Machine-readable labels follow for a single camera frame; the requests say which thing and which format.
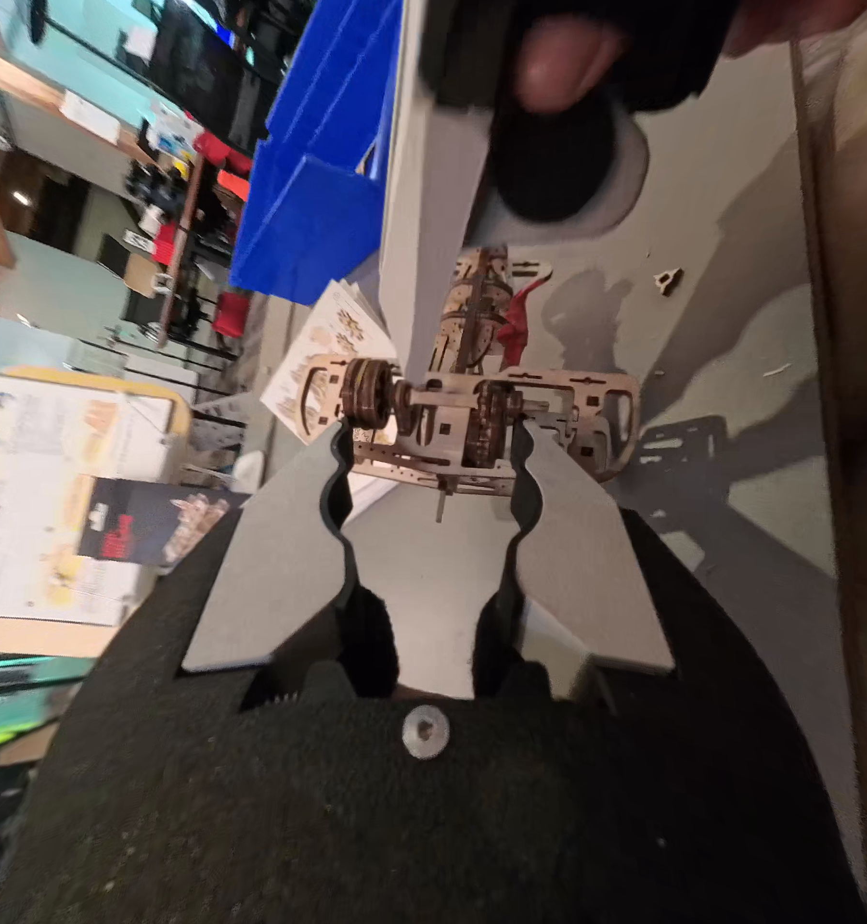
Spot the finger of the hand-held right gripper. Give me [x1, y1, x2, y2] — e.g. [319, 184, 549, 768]
[379, 0, 494, 380]

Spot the blue plastic bin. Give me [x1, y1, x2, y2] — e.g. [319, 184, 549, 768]
[266, 0, 405, 170]
[230, 141, 392, 306]

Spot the assembly instruction booklet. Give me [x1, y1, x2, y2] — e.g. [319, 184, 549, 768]
[260, 280, 400, 437]

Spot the dark printed leaflet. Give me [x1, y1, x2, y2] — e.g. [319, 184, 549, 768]
[78, 476, 250, 578]

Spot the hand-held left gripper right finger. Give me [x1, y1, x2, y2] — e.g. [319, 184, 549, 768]
[502, 421, 677, 701]

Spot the wooden board with instruction sheet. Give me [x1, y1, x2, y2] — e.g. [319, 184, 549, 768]
[0, 367, 192, 659]

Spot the person's right hand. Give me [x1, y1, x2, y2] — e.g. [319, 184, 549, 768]
[516, 18, 629, 114]

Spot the wooden background table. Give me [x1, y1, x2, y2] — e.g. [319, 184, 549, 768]
[155, 155, 207, 349]

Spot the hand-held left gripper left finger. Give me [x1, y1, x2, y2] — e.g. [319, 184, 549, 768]
[181, 422, 360, 672]

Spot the grey desk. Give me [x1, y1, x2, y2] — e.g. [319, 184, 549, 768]
[249, 43, 864, 867]

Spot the wooden mechanical model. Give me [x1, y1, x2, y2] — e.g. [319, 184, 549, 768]
[299, 245, 641, 524]

